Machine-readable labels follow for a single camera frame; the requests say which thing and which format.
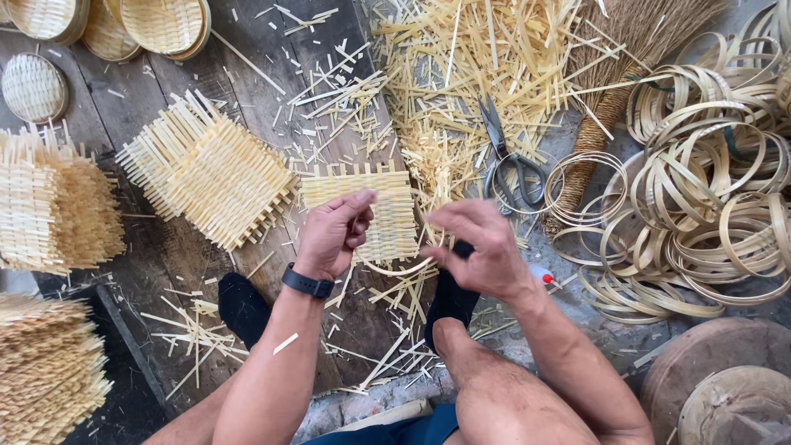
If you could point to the person's right fingers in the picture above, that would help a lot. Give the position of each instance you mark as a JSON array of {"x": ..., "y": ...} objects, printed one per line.
[{"x": 446, "y": 225}]

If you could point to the person's left leg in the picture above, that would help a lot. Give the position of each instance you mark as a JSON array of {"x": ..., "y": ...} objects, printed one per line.
[{"x": 194, "y": 423}]

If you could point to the person's right hand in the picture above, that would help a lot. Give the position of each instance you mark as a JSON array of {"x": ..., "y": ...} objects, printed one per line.
[{"x": 491, "y": 253}]

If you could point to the pale wooden board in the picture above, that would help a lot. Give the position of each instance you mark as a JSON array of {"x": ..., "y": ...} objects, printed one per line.
[{"x": 389, "y": 415}]

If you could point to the square woven bamboo mat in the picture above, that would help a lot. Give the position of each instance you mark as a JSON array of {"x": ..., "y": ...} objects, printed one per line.
[{"x": 395, "y": 210}]

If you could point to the tall stack of woven mats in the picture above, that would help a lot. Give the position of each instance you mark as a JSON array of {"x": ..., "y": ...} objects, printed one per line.
[{"x": 46, "y": 371}]

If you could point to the round woven bamboo tray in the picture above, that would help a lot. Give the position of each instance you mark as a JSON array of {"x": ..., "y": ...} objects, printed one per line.
[
  {"x": 34, "y": 88},
  {"x": 105, "y": 37},
  {"x": 162, "y": 25},
  {"x": 43, "y": 15}
]

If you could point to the glue bottle with red cap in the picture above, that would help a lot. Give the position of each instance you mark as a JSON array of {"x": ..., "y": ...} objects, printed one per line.
[{"x": 541, "y": 274}]

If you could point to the person's left hand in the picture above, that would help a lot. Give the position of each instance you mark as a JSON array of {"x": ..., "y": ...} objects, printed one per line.
[{"x": 327, "y": 238}]

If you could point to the heap of bamboo strip offcuts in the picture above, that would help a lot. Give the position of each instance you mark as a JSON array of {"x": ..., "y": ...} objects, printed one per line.
[{"x": 469, "y": 68}]

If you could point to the tan stack of woven mats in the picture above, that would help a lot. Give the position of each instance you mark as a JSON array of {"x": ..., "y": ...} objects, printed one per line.
[{"x": 55, "y": 204}]

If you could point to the black right sock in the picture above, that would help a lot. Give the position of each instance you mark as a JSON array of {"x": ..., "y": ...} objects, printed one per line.
[{"x": 450, "y": 306}]

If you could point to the large round wooden block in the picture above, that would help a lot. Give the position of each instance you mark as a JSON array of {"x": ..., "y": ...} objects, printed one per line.
[{"x": 686, "y": 358}]

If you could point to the person's right leg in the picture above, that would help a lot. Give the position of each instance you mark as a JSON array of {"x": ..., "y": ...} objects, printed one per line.
[{"x": 500, "y": 395}]

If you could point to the straw broom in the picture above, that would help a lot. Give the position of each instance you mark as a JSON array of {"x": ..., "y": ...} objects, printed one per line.
[{"x": 609, "y": 80}]

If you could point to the person's leg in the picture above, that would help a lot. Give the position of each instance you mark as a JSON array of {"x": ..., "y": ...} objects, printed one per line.
[
  {"x": 500, "y": 395},
  {"x": 194, "y": 423}
]

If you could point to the black sock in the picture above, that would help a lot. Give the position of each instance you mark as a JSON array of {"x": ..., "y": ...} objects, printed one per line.
[
  {"x": 450, "y": 306},
  {"x": 242, "y": 309}
]

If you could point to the pale stack of woven mats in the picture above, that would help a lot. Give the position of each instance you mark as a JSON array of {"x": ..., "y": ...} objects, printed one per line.
[{"x": 207, "y": 170}]

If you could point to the small round wooden block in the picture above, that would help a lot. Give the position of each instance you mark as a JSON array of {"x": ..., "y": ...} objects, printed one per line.
[{"x": 735, "y": 408}]

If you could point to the grey metal scissors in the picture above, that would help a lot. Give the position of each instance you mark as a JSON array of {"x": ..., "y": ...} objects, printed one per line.
[{"x": 502, "y": 148}]

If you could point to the blue shorts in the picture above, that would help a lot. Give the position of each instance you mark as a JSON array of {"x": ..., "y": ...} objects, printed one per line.
[{"x": 408, "y": 431}]

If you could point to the black left sock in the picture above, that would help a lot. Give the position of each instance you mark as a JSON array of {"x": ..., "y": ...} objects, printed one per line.
[{"x": 242, "y": 309}]

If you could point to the heap of bamboo rings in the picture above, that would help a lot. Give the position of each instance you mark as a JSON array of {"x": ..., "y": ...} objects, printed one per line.
[{"x": 710, "y": 204}]

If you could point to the long bamboo strip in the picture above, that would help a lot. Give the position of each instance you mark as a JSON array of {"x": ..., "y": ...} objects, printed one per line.
[{"x": 247, "y": 62}]

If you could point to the black wristwatch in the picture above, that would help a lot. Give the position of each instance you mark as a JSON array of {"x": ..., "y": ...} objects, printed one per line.
[{"x": 307, "y": 285}]

